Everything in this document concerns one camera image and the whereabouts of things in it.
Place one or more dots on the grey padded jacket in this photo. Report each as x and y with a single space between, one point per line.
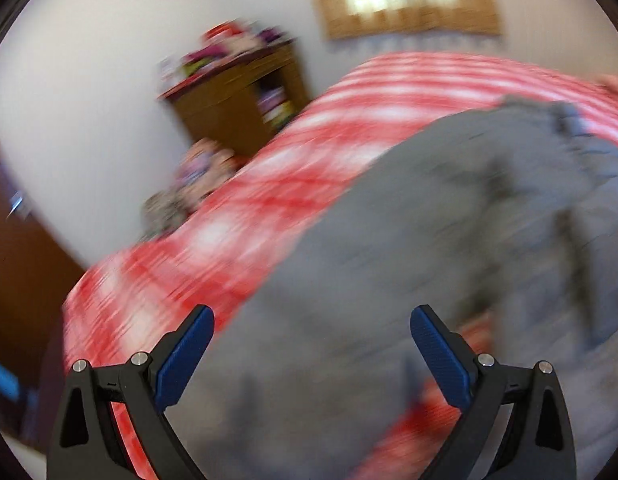
389 240

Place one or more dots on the wooden cabinet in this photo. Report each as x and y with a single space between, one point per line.
224 105

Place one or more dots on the red plaid bed sheet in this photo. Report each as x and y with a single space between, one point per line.
289 170

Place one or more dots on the blue thing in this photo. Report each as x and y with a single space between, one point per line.
3 380

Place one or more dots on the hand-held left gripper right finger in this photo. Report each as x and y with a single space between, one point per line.
439 350

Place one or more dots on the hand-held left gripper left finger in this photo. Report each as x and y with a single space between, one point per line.
186 347

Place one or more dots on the pile of colourful clutter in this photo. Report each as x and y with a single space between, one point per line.
224 45

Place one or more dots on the brown wooden door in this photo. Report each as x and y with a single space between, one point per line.
24 270

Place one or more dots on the tan window curtain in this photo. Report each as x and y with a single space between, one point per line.
404 5

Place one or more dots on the bedside heap of cloth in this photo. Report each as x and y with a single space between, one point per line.
199 180

